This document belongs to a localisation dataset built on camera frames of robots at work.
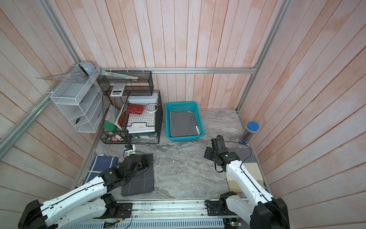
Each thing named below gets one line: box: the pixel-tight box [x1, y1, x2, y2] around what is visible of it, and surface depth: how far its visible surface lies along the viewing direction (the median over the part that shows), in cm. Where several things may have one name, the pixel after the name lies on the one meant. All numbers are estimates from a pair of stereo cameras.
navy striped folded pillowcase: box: [84, 155, 120, 185], surface depth 92 cm
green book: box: [102, 104, 120, 132], surface depth 105 cm
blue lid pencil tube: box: [238, 121, 260, 145], surface depth 88 cm
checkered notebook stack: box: [126, 102, 159, 134], surface depth 89 cm
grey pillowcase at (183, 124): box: [169, 111, 200, 137], surface depth 106 cm
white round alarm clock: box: [78, 61, 96, 77], surface depth 85 cm
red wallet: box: [126, 104, 145, 115], surface depth 93 cm
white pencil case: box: [127, 92, 158, 104], surface depth 98 cm
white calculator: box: [110, 83, 126, 97], surface depth 100 cm
